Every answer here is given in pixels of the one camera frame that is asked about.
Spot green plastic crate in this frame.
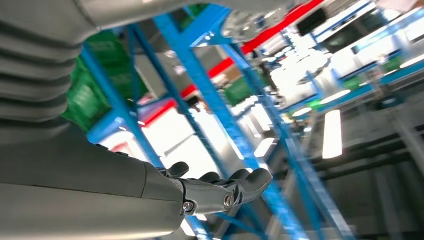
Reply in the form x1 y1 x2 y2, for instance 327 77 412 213
225 77 253 106
84 29 150 100
61 56 112 133

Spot blue metal shelf rack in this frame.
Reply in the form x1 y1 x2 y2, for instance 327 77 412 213
79 3 357 240
281 6 424 115

